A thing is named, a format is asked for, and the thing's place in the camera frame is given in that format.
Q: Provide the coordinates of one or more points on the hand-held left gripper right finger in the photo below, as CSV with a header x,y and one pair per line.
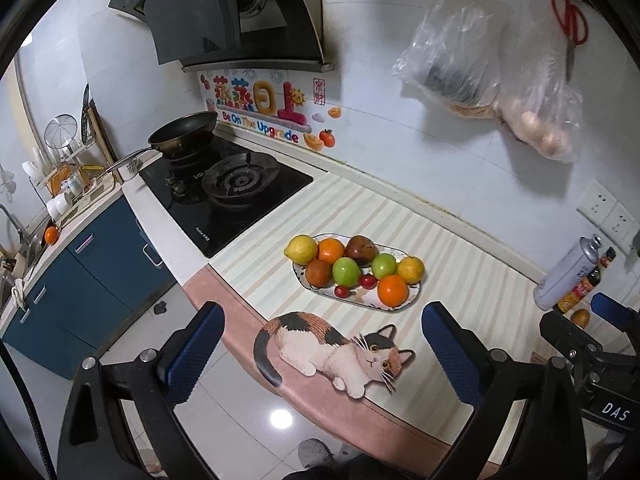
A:
x,y
450,355

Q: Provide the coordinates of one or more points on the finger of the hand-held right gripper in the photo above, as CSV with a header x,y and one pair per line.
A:
x,y
565,335
612,310

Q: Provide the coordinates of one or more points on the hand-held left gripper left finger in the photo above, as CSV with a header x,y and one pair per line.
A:
x,y
195,355

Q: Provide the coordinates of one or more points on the floral oval plate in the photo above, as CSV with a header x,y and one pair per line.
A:
x,y
367,300

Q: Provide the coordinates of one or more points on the green apple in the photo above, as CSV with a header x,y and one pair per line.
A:
x,y
384,266
346,271

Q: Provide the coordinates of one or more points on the brown kiwi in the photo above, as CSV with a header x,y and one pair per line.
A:
x,y
319,272
580,318

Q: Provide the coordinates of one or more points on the dark sauce bottle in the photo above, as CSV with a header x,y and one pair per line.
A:
x,y
580,291

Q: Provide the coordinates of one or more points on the silver gas canister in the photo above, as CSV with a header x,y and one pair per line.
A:
x,y
565,275

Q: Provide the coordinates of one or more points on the striped counter mat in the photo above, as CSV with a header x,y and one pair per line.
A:
x,y
450,270

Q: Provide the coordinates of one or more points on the yellow round citrus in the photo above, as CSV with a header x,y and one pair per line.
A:
x,y
411,269

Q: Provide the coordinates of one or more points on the red cherry tomato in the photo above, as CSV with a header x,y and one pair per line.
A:
x,y
342,290
368,281

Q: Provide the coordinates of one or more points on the cat-shaped mat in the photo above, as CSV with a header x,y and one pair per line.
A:
x,y
310,345

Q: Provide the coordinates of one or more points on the blue kitchen cabinet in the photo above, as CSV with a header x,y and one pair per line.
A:
x,y
90,280

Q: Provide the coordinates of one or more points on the dark red pear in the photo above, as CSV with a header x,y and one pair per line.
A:
x,y
361,248

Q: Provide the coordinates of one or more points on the person's dark trouser leg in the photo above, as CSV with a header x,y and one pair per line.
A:
x,y
360,467

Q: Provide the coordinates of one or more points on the yellow lemon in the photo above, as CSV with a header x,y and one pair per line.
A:
x,y
301,249

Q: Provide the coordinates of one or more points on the grey slipper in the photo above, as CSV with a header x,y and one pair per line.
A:
x,y
315,452

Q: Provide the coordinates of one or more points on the black gas stove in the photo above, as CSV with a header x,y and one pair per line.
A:
x,y
250,210

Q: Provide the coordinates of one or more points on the white rag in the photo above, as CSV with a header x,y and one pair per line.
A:
x,y
18,294

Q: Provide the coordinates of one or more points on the small orange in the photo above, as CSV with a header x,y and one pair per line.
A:
x,y
50,235

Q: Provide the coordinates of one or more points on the white mug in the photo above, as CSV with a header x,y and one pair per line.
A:
x,y
131,171

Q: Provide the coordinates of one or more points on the clear plastic bag pale contents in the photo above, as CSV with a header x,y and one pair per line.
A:
x,y
540,125

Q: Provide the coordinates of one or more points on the stack of white bowls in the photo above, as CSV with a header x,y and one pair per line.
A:
x,y
59,205

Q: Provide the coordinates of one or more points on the dish rack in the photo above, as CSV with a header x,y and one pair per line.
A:
x,y
70,180

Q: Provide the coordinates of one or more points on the black frying pan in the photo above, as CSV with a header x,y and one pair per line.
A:
x,y
185,127

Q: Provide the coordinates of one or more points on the metal faucet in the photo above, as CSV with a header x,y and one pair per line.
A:
x,y
10,220

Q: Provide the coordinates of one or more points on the wooden cutting board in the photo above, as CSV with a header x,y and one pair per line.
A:
x,y
102,135

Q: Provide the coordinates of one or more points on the metal strainer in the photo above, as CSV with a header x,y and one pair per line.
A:
x,y
61,131

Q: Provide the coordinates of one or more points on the red scissors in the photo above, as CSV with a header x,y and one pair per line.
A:
x,y
575,30

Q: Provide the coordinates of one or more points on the clear plastic bag dark contents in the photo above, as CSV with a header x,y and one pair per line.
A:
x,y
450,60

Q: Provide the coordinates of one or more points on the black range hood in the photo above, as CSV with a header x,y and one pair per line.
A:
x,y
210,10

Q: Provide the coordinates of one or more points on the white wall socket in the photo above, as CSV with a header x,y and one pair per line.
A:
x,y
622,225
597,200

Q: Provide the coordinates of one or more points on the colourful wall sticker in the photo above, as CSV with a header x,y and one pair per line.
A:
x,y
260,100

